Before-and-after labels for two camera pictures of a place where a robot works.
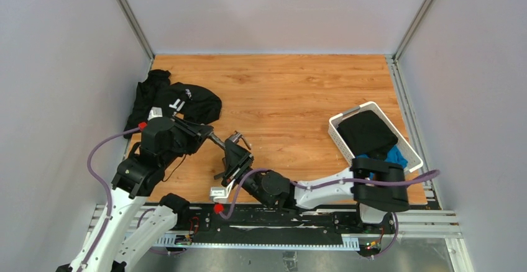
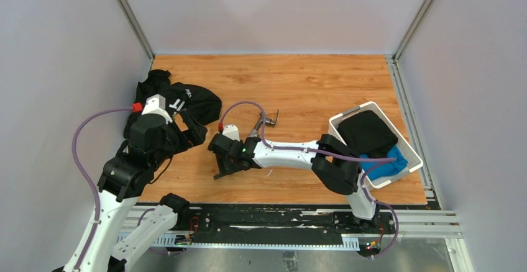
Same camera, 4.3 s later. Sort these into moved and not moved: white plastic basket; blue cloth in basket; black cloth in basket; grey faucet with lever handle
Moved: grey faucet with lever handle
Not moved: blue cloth in basket; black cloth in basket; white plastic basket
